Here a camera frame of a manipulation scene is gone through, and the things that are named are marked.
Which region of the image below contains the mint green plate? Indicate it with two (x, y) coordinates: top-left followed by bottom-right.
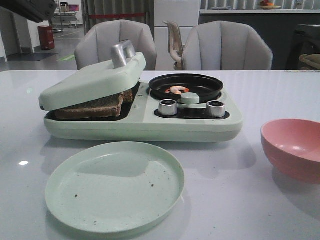
(45, 141), (185, 235)

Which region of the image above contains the large bread slice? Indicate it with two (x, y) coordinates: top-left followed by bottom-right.
(53, 92), (125, 120)

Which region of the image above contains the red barrier tape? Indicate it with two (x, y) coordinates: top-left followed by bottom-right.
(88, 12), (146, 20)

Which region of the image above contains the fruit bowl on counter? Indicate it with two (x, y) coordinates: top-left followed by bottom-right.
(258, 0), (281, 10)

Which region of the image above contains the black round frying pan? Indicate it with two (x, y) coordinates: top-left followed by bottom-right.
(149, 73), (224, 104)

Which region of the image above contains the beige office chair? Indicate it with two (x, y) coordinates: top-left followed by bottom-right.
(163, 21), (184, 70)

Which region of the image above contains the silver right control knob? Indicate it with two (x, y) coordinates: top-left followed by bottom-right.
(205, 100), (226, 118)

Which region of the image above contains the pink plastic bowl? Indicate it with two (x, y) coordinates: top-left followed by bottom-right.
(260, 119), (320, 185)

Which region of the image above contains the white refrigerator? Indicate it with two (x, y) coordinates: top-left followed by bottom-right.
(154, 0), (201, 71)

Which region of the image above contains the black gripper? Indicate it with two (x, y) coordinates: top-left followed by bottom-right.
(0, 0), (58, 23)

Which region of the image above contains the mint green sandwich maker lid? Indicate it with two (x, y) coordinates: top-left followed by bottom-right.
(38, 40), (147, 111)

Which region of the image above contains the dark grey counter cabinet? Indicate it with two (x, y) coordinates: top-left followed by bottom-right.
(199, 9), (320, 71)

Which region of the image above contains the metal shelf cart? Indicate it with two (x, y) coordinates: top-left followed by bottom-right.
(50, 0), (81, 34)

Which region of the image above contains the mint green breakfast maker base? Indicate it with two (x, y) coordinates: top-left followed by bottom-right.
(44, 83), (243, 142)

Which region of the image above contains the grey upholstered chair left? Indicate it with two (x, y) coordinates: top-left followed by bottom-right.
(74, 19), (157, 71)

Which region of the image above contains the small bread slice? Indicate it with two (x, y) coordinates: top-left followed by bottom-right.
(123, 89), (134, 103)

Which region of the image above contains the red trash bin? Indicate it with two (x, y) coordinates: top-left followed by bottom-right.
(37, 26), (55, 50)

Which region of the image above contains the grey upholstered chair right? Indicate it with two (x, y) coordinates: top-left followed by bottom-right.
(182, 21), (273, 71)

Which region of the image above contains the silver left control knob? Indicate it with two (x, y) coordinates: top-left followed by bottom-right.
(158, 99), (178, 116)

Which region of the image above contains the grey upholstered chair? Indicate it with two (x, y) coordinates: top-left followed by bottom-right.
(74, 19), (157, 71)
(182, 21), (273, 71)

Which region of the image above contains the silver control knob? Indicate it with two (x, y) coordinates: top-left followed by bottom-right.
(205, 100), (226, 118)
(158, 99), (178, 116)

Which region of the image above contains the orange cooked shrimp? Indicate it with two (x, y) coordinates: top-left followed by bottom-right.
(165, 86), (190, 95)

